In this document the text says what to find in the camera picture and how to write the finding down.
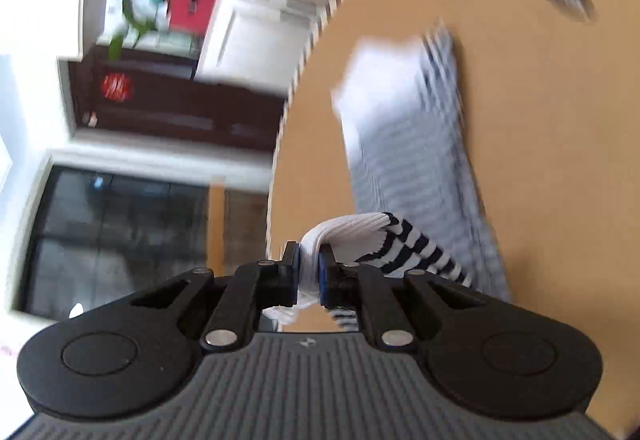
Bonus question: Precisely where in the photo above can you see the dark wooden door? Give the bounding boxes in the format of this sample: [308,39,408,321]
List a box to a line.
[58,44,285,153]

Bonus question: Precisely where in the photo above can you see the navy white striped knit sweater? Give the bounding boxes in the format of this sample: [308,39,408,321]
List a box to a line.
[264,24,511,327]

